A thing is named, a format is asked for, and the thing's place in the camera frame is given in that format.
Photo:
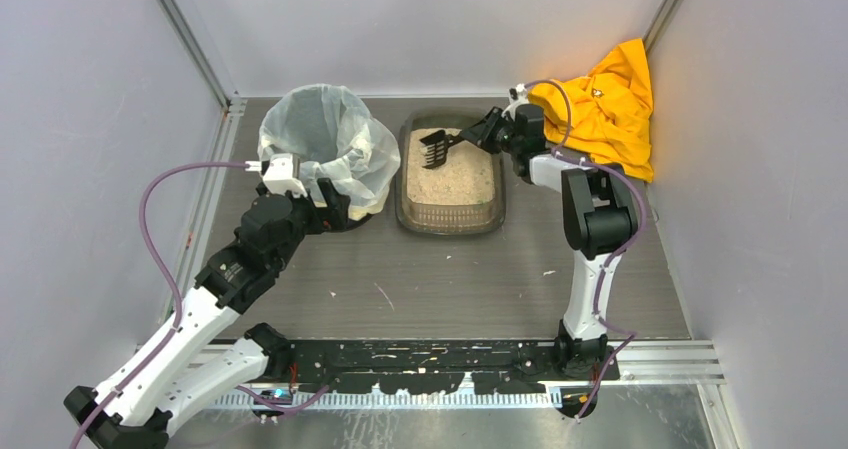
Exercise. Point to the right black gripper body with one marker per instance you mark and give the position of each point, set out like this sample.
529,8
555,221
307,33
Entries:
489,131

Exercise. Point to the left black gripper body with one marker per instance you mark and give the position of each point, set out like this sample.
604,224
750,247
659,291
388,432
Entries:
324,206

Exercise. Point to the black litter scoop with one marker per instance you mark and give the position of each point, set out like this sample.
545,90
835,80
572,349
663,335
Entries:
437,146

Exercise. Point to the brown plastic litter box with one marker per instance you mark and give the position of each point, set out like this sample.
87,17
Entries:
458,220

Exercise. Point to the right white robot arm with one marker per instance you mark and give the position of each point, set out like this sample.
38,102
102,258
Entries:
600,219

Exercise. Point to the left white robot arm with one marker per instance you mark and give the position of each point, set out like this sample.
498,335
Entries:
146,401

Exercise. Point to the beige cat litter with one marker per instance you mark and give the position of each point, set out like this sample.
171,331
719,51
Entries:
466,178

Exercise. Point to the translucent white bin liner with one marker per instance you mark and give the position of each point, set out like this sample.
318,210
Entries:
335,135

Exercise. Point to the yellow cloth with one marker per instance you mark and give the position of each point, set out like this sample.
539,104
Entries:
606,113

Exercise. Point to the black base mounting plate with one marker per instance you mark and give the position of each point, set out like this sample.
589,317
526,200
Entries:
430,366

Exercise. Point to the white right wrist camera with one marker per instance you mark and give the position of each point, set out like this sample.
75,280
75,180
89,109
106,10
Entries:
518,96

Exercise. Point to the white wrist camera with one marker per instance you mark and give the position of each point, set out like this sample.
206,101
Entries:
518,96
280,175

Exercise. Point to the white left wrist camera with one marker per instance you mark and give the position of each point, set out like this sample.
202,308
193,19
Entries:
280,175

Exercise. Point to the aluminium frame rail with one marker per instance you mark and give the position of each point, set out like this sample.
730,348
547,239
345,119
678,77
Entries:
641,363

